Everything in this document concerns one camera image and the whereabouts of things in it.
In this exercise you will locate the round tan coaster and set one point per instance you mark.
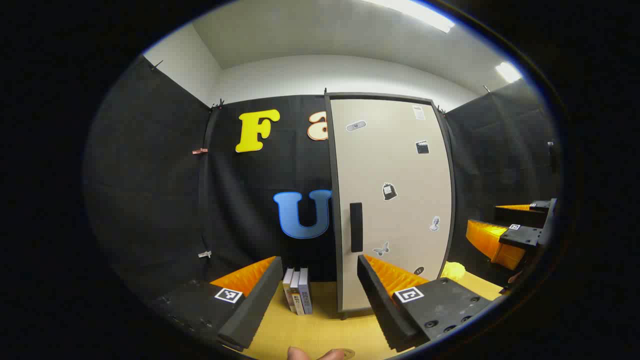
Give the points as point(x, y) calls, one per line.
point(349, 353)

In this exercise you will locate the red cloth clip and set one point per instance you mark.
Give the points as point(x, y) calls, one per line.
point(200, 150)

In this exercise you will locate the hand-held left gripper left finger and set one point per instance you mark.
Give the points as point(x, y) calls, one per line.
point(250, 310)

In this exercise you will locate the small ceiling light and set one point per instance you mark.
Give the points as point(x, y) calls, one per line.
point(508, 72)

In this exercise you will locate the black backdrop cloth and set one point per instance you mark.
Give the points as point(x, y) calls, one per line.
point(150, 200)

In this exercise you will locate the grey blue book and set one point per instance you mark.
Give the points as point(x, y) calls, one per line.
point(306, 292)

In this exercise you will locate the white cloth clip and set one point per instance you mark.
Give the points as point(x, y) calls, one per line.
point(204, 254)

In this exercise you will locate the white book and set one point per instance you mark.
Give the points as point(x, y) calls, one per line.
point(288, 287)

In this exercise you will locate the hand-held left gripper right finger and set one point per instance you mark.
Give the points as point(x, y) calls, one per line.
point(382, 310)

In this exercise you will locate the dark grey cabinet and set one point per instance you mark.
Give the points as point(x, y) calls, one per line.
point(337, 250)

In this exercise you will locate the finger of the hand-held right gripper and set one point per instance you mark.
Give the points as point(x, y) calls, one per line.
point(522, 236)
point(520, 217)

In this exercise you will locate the yellow lumpy object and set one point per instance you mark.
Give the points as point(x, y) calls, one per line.
point(452, 270)

